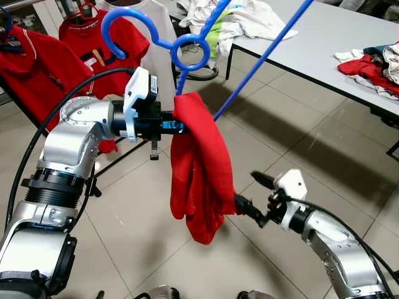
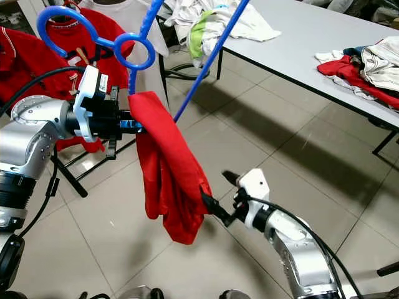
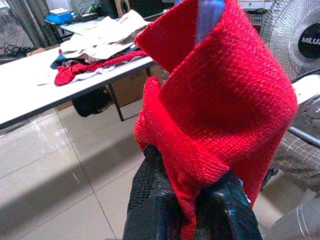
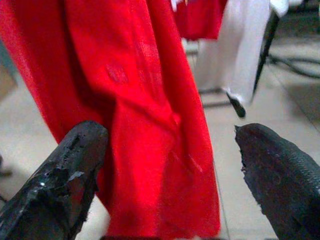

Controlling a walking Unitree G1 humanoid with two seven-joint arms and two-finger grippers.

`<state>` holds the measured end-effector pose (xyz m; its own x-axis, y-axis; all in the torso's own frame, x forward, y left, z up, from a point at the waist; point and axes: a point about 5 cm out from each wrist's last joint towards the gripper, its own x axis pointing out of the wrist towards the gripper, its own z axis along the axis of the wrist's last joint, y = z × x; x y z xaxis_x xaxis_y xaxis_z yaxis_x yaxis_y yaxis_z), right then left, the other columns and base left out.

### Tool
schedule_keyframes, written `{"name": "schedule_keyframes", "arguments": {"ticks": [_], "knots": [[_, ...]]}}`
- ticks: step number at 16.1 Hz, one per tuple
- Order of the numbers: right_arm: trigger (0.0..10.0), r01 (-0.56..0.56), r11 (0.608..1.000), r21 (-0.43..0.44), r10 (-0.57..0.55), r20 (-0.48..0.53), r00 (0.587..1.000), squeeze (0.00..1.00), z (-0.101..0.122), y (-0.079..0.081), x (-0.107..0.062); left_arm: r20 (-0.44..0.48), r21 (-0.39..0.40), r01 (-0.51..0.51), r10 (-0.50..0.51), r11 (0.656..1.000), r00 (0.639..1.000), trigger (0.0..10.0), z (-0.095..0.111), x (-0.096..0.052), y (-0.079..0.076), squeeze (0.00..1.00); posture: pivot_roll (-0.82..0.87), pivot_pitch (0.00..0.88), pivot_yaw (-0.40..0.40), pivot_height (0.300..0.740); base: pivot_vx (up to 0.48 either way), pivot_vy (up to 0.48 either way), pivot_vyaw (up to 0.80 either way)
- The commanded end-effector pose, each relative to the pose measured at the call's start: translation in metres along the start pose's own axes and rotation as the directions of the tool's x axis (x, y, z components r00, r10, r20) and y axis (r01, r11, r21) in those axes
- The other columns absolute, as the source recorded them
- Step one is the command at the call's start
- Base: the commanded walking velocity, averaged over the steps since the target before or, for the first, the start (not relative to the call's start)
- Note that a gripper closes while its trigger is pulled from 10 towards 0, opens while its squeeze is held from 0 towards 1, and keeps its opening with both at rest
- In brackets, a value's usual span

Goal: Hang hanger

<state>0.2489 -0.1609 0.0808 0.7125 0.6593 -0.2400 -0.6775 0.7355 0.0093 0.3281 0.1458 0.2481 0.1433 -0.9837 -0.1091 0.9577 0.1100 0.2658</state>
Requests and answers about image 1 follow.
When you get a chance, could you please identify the white crumpled garment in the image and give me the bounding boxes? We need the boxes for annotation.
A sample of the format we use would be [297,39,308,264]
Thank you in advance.
[178,0,299,60]

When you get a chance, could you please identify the lime green white garment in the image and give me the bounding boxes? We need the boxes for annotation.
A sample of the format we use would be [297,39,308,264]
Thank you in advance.
[204,24,225,61]

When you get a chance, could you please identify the red garment under pile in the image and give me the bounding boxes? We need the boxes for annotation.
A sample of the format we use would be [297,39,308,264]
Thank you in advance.
[338,53,399,100]

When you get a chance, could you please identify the blue jeans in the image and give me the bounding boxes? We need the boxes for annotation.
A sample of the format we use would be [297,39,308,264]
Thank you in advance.
[363,45,387,60]

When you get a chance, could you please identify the blue plastic clothes hanger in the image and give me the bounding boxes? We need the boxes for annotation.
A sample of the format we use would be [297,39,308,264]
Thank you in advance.
[101,0,315,122]

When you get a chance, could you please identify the red polo shirt white trim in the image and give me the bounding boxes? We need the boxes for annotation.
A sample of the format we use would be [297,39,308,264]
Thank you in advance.
[0,25,120,154]

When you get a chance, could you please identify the thin blue clothes hanger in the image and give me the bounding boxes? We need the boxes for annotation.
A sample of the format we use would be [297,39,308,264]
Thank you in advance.
[0,6,26,54]

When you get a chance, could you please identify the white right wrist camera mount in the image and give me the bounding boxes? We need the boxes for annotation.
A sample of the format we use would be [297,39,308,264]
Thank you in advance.
[274,169,308,232]

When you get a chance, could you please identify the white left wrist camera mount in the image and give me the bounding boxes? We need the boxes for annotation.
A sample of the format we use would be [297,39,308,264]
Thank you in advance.
[122,66,160,143]

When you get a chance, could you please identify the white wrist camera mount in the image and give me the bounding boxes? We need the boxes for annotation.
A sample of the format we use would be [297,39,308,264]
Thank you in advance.
[274,169,308,232]
[122,66,160,143]

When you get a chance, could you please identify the red plastic clothes hanger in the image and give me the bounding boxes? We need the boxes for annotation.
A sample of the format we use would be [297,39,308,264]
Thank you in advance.
[62,0,107,26]

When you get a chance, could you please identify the plain red shirt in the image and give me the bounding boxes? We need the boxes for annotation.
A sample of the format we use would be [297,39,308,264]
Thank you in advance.
[170,92,238,245]

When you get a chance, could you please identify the red FILA T-shirt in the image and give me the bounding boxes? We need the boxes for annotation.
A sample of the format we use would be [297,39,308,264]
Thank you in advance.
[58,9,151,85]

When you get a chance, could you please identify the grey left robot foot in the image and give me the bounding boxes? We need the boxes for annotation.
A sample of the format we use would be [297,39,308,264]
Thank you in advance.
[132,285,183,299]

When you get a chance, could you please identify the white T-shirt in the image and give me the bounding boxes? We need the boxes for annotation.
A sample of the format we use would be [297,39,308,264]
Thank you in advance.
[94,0,180,100]

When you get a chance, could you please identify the grey robot foot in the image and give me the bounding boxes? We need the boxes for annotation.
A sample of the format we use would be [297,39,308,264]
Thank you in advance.
[237,289,276,299]
[132,285,183,299]

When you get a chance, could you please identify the large white table black legs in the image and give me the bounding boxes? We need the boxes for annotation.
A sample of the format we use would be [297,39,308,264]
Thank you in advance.
[224,0,399,135]

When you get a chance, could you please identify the grey right robot foot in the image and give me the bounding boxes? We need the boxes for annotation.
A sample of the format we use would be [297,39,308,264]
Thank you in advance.
[237,289,276,299]

